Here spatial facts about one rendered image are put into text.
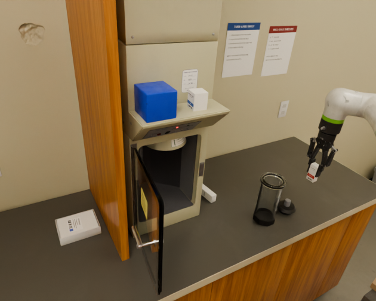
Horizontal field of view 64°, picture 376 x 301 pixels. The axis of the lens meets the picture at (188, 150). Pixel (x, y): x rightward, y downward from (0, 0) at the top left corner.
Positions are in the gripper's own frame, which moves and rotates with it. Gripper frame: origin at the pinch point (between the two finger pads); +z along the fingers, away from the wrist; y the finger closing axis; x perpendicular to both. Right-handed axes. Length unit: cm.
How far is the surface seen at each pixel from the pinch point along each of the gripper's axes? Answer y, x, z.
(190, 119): -6, -71, -37
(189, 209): -16, -61, 14
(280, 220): 5.3, -23.6, 18.7
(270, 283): 13, -28, 53
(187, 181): -22, -58, 3
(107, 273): -6, -102, 19
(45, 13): -62, -100, -60
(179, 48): -17, -70, -56
